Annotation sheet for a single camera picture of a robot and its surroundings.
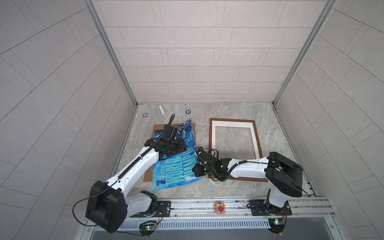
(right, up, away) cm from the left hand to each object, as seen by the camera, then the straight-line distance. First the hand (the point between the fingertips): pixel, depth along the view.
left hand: (188, 146), depth 81 cm
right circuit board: (+42, -34, -12) cm, 56 cm away
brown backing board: (-22, -16, +2) cm, 27 cm away
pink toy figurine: (+16, -26, -11) cm, 33 cm away
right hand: (+2, -15, 0) cm, 15 cm away
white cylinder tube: (-22, +21, +31) cm, 43 cm away
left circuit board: (-17, -32, -16) cm, 40 cm away
